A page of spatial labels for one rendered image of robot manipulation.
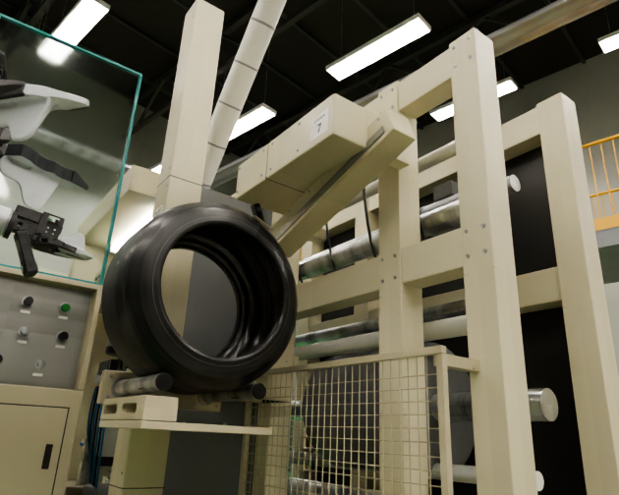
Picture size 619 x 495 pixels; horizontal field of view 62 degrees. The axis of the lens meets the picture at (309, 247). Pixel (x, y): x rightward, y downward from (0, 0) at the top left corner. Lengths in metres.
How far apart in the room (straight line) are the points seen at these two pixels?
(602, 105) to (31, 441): 11.09
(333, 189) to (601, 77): 10.61
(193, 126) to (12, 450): 1.25
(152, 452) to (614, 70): 11.30
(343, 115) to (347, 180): 0.21
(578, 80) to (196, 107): 10.65
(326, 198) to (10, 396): 1.19
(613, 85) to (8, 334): 11.21
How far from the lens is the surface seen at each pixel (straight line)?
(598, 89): 11.97
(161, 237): 1.44
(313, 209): 1.79
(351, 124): 1.64
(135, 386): 1.53
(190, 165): 2.01
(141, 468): 1.77
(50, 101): 0.55
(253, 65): 2.56
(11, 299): 2.00
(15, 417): 1.92
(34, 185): 0.64
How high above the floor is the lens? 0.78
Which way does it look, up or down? 20 degrees up
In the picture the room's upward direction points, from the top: 3 degrees clockwise
